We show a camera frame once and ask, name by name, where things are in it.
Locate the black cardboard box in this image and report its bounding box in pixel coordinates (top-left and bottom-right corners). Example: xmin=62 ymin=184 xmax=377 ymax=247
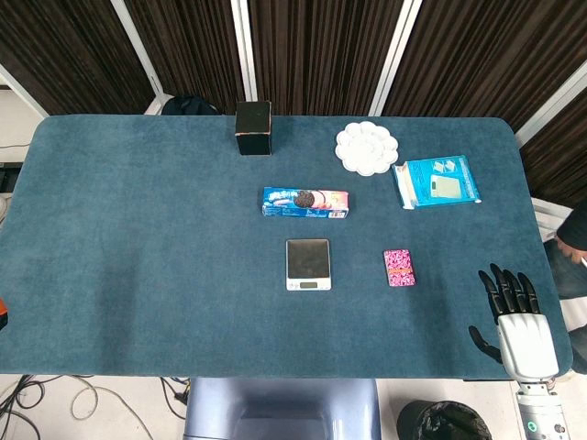
xmin=234 ymin=101 xmax=273 ymax=157

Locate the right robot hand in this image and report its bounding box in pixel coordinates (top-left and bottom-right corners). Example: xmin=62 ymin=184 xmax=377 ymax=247
xmin=468 ymin=262 xmax=561 ymax=380

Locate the white flower-shaped paint palette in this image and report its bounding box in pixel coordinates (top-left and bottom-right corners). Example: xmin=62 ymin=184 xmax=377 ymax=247
xmin=335 ymin=121 xmax=399 ymax=177

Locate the blue cookie box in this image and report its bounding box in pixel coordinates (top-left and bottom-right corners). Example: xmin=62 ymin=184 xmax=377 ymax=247
xmin=261 ymin=185 xmax=352 ymax=220

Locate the silver digital kitchen scale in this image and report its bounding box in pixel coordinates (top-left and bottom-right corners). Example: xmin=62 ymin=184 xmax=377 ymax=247
xmin=284 ymin=237 xmax=333 ymax=292

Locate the white floor cable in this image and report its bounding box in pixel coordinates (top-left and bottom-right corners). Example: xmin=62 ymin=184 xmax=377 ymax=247
xmin=8 ymin=375 xmax=155 ymax=440

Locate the blue table mat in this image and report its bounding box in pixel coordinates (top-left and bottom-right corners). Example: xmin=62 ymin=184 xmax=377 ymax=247
xmin=0 ymin=114 xmax=574 ymax=381

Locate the black bag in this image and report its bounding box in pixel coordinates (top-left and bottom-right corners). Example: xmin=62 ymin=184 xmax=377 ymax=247
xmin=161 ymin=94 xmax=222 ymax=116

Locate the black trash bin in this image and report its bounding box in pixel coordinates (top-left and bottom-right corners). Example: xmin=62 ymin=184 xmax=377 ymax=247
xmin=396 ymin=400 xmax=493 ymax=440

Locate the black floor cable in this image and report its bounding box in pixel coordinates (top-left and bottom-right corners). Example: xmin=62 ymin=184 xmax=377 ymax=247
xmin=0 ymin=374 xmax=47 ymax=440

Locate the blue scale packaging box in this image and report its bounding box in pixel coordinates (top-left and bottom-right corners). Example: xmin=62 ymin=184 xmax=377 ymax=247
xmin=393 ymin=154 xmax=482 ymax=211

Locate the small pink card box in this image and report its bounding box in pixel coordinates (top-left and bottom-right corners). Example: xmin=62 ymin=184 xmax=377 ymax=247
xmin=382 ymin=248 xmax=418 ymax=289

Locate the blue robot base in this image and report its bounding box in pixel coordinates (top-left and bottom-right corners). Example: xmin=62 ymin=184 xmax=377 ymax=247
xmin=183 ymin=377 xmax=382 ymax=440

